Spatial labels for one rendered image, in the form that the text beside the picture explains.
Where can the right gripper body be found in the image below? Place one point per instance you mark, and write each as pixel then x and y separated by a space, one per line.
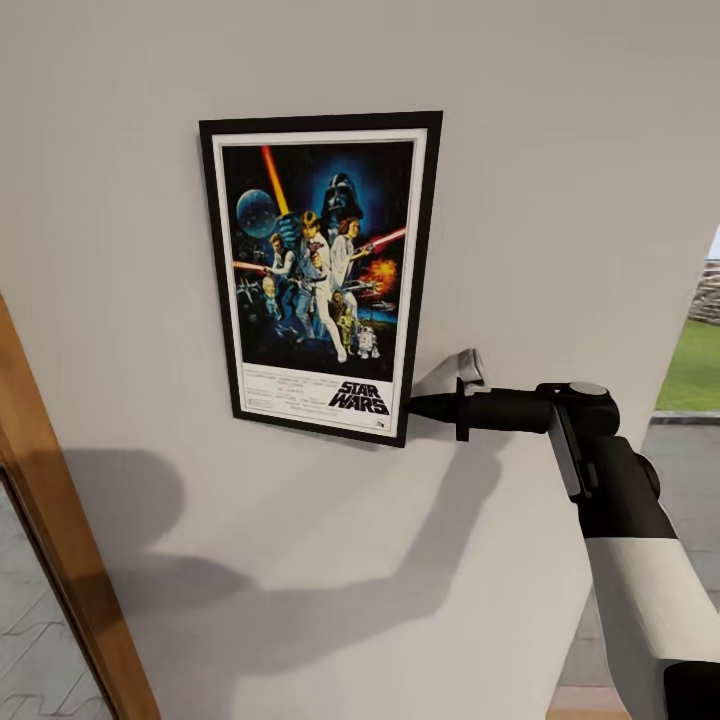
pixel 496 410

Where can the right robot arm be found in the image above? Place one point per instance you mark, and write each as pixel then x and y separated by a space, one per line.
pixel 661 630

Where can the door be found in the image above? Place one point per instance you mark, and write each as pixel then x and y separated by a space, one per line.
pixel 65 651

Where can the fixed window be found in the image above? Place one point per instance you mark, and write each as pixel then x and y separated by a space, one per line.
pixel 682 442

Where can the poster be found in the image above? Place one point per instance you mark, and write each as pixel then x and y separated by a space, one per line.
pixel 320 227

